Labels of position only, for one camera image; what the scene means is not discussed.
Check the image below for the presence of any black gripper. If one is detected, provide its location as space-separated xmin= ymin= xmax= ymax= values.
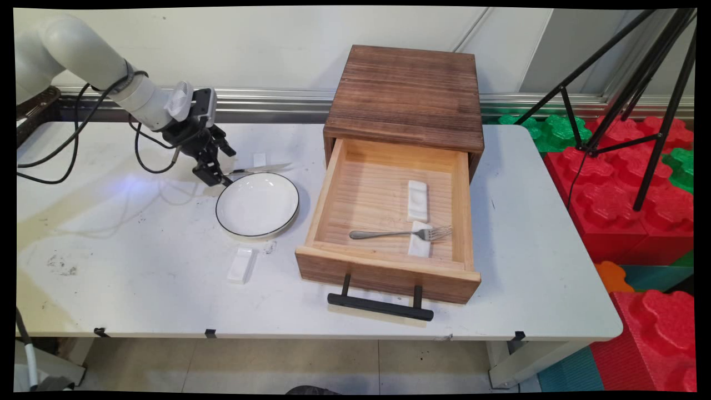
xmin=161 ymin=118 xmax=237 ymax=187

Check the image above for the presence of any silver table knife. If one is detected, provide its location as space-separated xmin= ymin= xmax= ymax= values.
xmin=224 ymin=162 xmax=293 ymax=178

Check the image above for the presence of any silver fork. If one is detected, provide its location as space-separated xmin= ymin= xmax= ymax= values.
xmin=349 ymin=224 xmax=454 ymax=242

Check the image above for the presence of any white plate with black rim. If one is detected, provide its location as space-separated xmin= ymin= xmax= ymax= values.
xmin=214 ymin=172 xmax=301 ymax=241

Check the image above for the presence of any white round vented module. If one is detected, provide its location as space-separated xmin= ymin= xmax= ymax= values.
xmin=164 ymin=81 xmax=194 ymax=122

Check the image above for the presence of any light wooden drawer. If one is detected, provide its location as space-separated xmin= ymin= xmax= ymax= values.
xmin=294 ymin=137 xmax=482 ymax=306

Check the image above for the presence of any dark wooden cabinet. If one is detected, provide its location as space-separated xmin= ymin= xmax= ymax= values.
xmin=323 ymin=44 xmax=485 ymax=184

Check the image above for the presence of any white table leg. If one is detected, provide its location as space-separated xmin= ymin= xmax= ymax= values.
xmin=487 ymin=339 xmax=590 ymax=390
xmin=15 ymin=337 xmax=96 ymax=391

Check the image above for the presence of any green foam block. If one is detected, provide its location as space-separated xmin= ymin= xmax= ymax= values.
xmin=497 ymin=113 xmax=593 ymax=154
xmin=662 ymin=147 xmax=695 ymax=193

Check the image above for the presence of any large red foam block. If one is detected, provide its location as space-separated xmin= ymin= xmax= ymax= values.
xmin=589 ymin=289 xmax=698 ymax=393
xmin=543 ymin=115 xmax=695 ymax=265

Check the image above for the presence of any orange foam piece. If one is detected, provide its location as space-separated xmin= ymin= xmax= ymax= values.
xmin=594 ymin=261 xmax=635 ymax=294

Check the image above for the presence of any teal foam mat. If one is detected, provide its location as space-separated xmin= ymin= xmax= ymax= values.
xmin=537 ymin=345 xmax=605 ymax=393

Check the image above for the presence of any black tripod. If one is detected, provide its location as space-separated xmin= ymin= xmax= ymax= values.
xmin=513 ymin=8 xmax=698 ymax=212

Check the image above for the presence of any teal foam piece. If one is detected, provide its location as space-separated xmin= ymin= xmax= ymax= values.
xmin=619 ymin=263 xmax=695 ymax=293

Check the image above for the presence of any grey black wrist camera box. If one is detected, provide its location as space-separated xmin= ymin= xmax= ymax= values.
xmin=191 ymin=87 xmax=218 ymax=128

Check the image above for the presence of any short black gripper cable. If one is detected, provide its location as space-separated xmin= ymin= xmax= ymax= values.
xmin=128 ymin=113 xmax=185 ymax=174

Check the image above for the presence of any aluminium wall rail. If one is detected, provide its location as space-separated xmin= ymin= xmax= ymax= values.
xmin=53 ymin=85 xmax=695 ymax=121

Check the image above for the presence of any grey cable strap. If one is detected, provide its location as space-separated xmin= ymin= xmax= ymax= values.
xmin=118 ymin=58 xmax=150 ymax=93

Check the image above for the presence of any long black arm cable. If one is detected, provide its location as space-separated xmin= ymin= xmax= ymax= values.
xmin=16 ymin=69 xmax=151 ymax=185

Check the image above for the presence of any black drawer handle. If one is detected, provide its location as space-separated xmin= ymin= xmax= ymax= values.
xmin=326 ymin=272 xmax=434 ymax=322

